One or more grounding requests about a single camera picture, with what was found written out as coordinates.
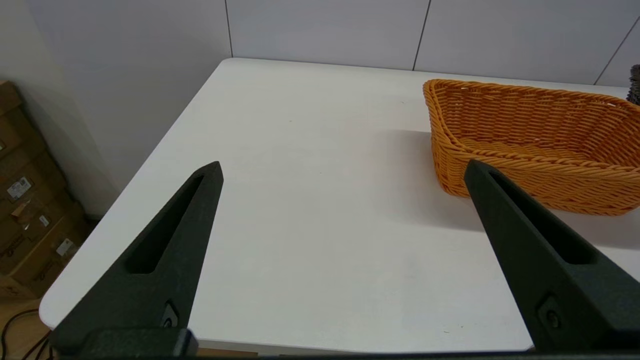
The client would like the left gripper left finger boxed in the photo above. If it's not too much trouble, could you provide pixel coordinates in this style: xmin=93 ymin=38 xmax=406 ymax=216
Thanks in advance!
xmin=50 ymin=161 xmax=224 ymax=351

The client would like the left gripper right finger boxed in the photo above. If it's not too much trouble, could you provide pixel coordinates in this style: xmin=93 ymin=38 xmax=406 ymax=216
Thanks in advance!
xmin=463 ymin=159 xmax=640 ymax=351

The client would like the orange wicker basket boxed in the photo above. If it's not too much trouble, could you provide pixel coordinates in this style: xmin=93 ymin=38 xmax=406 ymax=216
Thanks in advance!
xmin=422 ymin=78 xmax=640 ymax=217

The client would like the dark brown wicker basket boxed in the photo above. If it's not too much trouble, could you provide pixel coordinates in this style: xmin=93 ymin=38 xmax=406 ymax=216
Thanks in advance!
xmin=627 ymin=64 xmax=640 ymax=106

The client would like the brown cardboard box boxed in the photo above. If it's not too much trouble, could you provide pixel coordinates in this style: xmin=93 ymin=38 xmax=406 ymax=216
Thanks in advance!
xmin=0 ymin=80 xmax=68 ymax=216
xmin=0 ymin=170 xmax=83 ymax=251
xmin=0 ymin=220 xmax=97 ymax=301

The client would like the black floor cable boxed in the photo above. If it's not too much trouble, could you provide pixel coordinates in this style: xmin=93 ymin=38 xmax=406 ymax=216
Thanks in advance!
xmin=0 ymin=309 xmax=53 ymax=360

